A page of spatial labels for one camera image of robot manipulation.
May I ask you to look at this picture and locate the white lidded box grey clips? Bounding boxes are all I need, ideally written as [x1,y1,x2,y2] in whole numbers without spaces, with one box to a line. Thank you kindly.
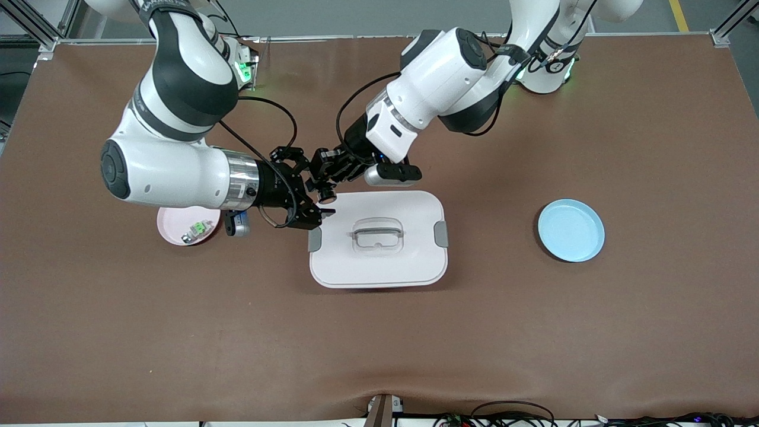
[308,190,449,289]

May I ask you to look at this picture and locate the pink round plate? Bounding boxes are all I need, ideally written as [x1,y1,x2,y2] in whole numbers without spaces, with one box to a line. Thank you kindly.
[157,205,222,247]

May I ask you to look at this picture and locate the brown table mat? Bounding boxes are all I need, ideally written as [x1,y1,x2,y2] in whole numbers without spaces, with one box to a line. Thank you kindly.
[0,36,759,423]

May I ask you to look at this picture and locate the light blue round plate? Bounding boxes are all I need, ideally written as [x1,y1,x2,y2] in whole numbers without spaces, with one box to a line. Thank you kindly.
[537,199,606,263]

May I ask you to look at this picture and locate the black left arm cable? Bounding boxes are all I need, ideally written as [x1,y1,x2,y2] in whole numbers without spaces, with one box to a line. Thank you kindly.
[336,71,404,149]

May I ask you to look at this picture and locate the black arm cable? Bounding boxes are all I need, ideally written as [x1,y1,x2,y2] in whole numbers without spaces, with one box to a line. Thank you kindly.
[218,96,298,230]
[336,71,404,149]

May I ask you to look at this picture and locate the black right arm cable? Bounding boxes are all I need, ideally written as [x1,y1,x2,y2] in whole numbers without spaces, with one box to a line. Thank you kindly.
[218,96,298,230]

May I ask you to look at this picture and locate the green push-button switch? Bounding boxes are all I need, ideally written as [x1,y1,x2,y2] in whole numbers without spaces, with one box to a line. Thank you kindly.
[181,221,214,245]

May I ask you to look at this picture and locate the black base cable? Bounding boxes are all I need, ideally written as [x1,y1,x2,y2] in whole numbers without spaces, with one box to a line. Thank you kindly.
[213,0,241,37]

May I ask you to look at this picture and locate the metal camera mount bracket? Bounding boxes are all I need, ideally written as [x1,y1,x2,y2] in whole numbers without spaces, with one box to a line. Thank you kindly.
[363,393,405,427]

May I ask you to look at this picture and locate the aluminium frame post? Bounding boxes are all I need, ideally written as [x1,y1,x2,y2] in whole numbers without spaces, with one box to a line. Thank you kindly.
[710,0,759,48]
[0,0,81,63]

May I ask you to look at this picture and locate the black looped cable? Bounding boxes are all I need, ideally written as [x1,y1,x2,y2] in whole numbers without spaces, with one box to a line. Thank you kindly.
[470,401,556,427]

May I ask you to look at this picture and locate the bundled cables with connectors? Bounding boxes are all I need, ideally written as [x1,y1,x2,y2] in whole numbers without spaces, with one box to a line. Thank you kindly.
[593,411,759,427]

